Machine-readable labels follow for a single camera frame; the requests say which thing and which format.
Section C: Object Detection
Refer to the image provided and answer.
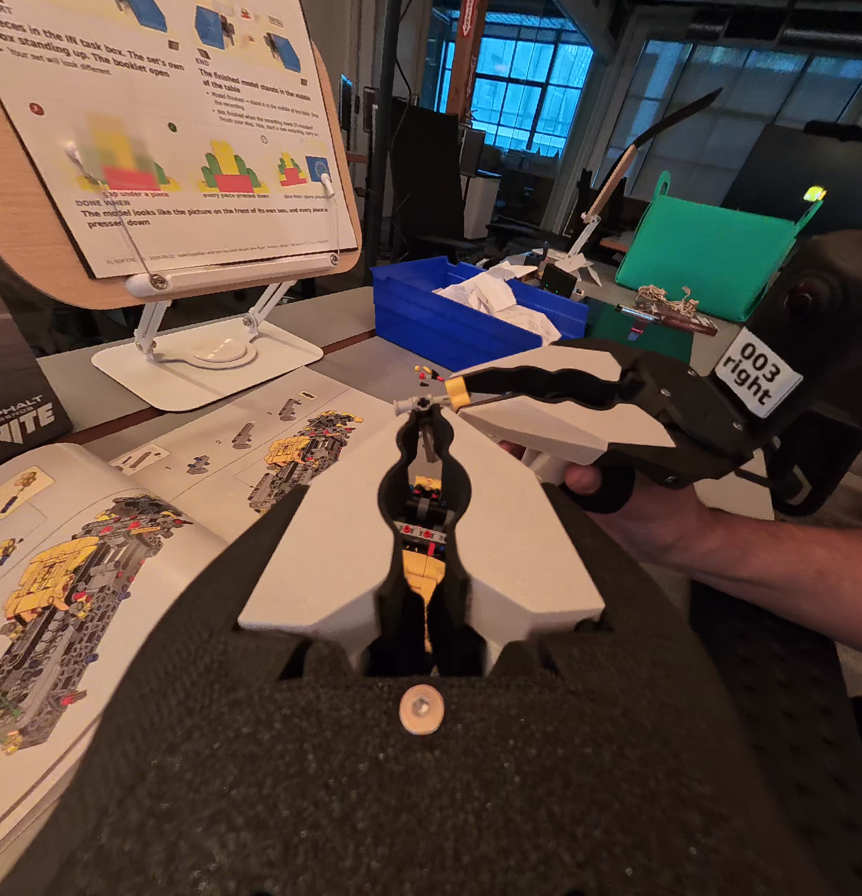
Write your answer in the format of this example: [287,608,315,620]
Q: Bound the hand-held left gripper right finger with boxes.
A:
[437,408,607,664]

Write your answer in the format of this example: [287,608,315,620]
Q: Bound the printed instruction sheet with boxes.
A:
[0,0,342,281]

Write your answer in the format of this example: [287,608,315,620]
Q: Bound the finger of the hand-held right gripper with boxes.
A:
[453,341,645,406]
[458,392,677,466]

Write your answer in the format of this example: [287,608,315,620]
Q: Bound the wooden post red sign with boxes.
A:
[445,0,489,118]

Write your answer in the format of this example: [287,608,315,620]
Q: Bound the toy car set box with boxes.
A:
[0,329,75,474]

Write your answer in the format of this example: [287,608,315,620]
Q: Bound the large black screen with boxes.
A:
[721,122,862,233]

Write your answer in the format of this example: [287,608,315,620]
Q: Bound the grey desk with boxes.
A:
[35,287,862,701]

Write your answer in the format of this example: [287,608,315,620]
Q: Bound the person's right hand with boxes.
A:
[564,462,708,562]

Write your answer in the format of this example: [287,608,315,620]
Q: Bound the green plastic bin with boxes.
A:
[615,171,828,344]

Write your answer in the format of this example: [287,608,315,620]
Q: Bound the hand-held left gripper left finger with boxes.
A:
[236,412,419,660]

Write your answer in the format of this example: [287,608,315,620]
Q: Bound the small brown brick model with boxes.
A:
[616,283,720,337]

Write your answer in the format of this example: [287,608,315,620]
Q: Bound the open instruction booklet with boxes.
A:
[0,364,398,863]

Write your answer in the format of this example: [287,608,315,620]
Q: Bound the blue plastic bin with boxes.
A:
[369,255,590,372]

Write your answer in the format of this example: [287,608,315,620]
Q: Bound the yellow black brick car model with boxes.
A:
[396,476,450,653]

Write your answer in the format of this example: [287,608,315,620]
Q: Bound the crumpled white paper bags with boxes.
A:
[434,262,565,345]

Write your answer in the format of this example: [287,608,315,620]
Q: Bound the person's right forearm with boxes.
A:
[683,504,862,660]

